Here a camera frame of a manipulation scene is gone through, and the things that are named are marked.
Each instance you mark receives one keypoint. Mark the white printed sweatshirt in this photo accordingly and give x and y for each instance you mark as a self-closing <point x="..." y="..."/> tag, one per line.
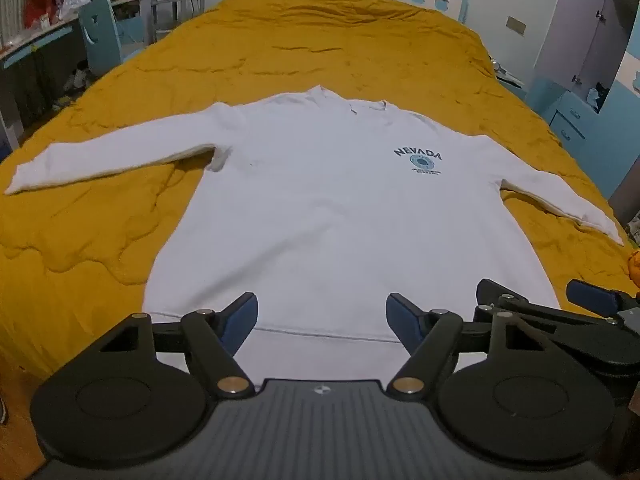
<point x="320" y="220"/>

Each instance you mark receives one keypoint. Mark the white desk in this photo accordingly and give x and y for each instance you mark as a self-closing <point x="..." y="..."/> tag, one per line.
<point x="30" y="55"/>

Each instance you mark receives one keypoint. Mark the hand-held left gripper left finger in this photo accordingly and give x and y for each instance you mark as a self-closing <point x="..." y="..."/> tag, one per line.
<point x="240" y="322"/>

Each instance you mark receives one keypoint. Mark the pair of shoes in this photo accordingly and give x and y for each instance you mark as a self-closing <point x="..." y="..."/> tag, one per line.
<point x="80" y="77"/>

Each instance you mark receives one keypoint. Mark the orange object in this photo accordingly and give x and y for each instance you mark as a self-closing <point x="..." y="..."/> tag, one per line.
<point x="635" y="267"/>

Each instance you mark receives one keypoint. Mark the red bag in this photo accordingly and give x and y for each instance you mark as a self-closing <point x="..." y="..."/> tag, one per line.
<point x="41" y="6"/>

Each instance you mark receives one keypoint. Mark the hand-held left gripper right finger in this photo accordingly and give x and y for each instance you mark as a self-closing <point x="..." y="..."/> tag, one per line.
<point x="402" y="322"/>

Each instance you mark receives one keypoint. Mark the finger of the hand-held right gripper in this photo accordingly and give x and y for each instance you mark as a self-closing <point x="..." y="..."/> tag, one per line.
<point x="595" y="297"/>
<point x="492" y="292"/>

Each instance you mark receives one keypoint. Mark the grey metal chair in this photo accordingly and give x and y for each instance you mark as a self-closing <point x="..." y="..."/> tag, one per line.
<point x="175" y="7"/>

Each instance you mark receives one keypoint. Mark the mustard yellow bedspread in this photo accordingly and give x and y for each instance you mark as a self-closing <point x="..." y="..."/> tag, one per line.
<point x="310" y="45"/>

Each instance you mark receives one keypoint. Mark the wall switch plate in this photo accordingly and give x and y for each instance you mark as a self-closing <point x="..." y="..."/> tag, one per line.
<point x="515" y="25"/>

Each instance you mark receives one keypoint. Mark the blue chair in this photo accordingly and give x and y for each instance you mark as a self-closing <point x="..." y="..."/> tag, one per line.
<point x="102" y="35"/>

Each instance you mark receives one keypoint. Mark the blue drawer cabinet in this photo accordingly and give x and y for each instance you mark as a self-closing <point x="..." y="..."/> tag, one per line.
<point x="565" y="110"/>

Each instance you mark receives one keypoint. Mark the white plastic bag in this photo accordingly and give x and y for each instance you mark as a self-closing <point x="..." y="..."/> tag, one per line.
<point x="75" y="6"/>

